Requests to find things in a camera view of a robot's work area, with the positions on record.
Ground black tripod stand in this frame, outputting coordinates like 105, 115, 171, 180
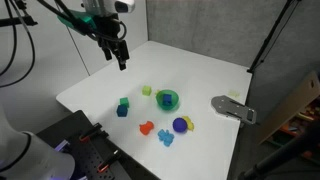
246, 0, 303, 74

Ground grey metal bracket plate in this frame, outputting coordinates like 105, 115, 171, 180
210, 94, 258, 126

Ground black perforated base board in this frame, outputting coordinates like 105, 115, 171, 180
35, 109, 162, 180

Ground yellow toy figure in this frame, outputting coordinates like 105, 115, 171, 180
181, 115, 196, 132

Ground orange toy figure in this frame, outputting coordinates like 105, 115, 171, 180
138, 120, 155, 136

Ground black cable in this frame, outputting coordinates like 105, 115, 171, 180
0, 0, 18, 77
0, 0, 37, 89

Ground light blue toy figure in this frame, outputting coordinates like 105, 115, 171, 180
157, 128, 176, 148

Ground black clamp orange tips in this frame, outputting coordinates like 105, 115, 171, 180
78, 122, 110, 143
96, 148, 123, 174

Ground lime green building block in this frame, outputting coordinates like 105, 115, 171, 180
141, 85, 153, 97

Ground black stand pole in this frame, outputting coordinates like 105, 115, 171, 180
237, 119, 320, 180

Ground green translucent bowl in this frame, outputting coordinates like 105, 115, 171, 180
155, 88, 180, 112

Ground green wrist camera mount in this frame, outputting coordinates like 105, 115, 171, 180
57, 9, 98, 35

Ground wooden toy shelf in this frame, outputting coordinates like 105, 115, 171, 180
258, 70, 320, 168

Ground dark blue building block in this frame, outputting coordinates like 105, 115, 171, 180
116, 104, 129, 118

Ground purple ball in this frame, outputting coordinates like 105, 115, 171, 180
172, 117, 189, 134

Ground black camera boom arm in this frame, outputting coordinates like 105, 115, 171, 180
0, 0, 39, 28

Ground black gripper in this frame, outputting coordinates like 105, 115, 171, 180
94, 13, 131, 72

